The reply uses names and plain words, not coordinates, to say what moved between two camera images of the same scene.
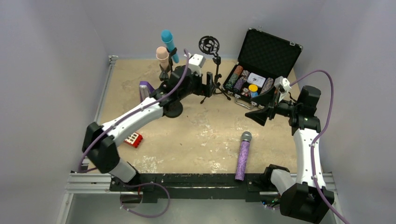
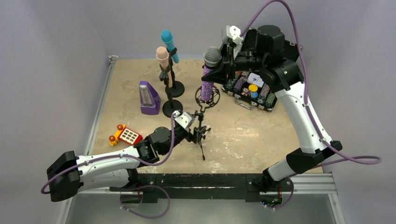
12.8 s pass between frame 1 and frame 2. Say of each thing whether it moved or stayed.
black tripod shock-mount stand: moved
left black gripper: moved
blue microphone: stayed
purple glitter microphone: moved
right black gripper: moved
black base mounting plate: stayed
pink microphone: stayed
